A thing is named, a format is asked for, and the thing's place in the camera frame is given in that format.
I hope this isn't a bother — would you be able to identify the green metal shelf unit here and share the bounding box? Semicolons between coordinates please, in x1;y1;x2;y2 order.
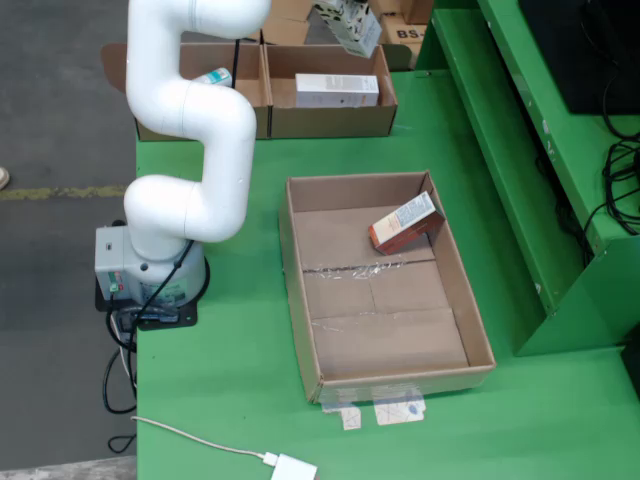
414;0;640;359

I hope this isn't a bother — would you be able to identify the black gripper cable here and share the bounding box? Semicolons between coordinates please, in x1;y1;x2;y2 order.
232;37;243;94

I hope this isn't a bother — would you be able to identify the cardboard carton BS print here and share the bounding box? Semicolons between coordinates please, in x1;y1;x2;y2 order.
378;12;427;46

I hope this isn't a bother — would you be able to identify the white teal tube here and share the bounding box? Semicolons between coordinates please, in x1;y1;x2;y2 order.
192;68;234;87

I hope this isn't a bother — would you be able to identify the black mounting plate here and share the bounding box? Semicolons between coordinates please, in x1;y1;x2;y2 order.
94;277;199;332

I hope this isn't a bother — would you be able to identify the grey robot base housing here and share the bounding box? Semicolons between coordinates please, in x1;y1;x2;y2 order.
94;225;136;301

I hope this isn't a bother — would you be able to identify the white adapter block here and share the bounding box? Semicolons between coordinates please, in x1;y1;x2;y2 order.
262;451;319;480

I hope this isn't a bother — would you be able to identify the white label blue logo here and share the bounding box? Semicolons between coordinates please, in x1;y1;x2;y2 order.
373;394;429;427

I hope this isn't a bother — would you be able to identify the open brown cardboard box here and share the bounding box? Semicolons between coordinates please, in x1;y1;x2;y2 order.
262;42;414;140
101;42;274;142

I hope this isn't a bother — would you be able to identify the plain stacked cardboard carton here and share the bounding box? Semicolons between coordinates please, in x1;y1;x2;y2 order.
372;0;436;25

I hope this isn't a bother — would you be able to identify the thin white base cable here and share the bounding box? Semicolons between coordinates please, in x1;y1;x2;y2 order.
115;319;138;392

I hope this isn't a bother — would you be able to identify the black monitor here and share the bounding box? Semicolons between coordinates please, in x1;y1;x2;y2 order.
517;0;640;115

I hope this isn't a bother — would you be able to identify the plain closed cardboard carton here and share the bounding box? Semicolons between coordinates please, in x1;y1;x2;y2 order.
259;0;314;46

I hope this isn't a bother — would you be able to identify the black base power cable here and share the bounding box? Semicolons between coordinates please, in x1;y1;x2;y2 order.
102;239;196;415

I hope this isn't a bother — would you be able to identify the black cable tangle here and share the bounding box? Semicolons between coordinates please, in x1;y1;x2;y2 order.
579;74;640;261

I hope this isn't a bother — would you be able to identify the large shallow cardboard tray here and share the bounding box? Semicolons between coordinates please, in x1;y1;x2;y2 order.
278;169;497;405

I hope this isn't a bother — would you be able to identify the cow print hand cream box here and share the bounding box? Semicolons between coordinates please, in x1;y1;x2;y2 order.
312;0;384;60

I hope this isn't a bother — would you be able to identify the long white carton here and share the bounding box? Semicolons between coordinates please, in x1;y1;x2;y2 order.
294;73;380;109

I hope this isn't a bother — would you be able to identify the reddish brown cosmetic box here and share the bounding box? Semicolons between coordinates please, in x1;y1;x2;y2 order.
368;190;446;256

